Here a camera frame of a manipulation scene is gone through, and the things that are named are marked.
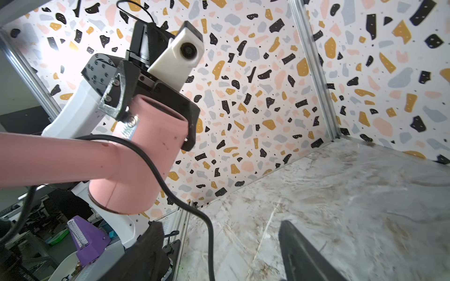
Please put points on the purple object outside cell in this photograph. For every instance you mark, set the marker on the purple object outside cell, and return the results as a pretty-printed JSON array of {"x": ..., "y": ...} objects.
[{"x": 89, "y": 240}]

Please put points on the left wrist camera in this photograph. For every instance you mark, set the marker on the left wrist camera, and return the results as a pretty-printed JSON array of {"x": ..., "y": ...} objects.
[{"x": 167, "y": 57}]

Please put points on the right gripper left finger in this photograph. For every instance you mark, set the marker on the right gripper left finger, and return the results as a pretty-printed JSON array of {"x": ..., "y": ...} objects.
[{"x": 144, "y": 261}]

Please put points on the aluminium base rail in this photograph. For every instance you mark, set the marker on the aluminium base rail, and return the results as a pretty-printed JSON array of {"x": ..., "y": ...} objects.
[{"x": 175, "y": 226}]

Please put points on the pink hair dryer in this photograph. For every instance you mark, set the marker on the pink hair dryer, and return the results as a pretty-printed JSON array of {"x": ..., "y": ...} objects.
[{"x": 105, "y": 158}]

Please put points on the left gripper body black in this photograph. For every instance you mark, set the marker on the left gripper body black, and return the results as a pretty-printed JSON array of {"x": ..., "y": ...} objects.
[{"x": 98, "y": 72}]

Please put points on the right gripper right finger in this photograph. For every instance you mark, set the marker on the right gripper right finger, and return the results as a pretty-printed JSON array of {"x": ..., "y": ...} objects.
[{"x": 302, "y": 261}]

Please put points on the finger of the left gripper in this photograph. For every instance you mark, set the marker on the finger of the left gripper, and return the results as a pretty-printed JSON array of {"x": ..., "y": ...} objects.
[
  {"x": 164, "y": 94},
  {"x": 120, "y": 91}
]

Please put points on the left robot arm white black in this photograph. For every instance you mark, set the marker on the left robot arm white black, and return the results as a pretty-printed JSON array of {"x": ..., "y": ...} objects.
[{"x": 82, "y": 119}]

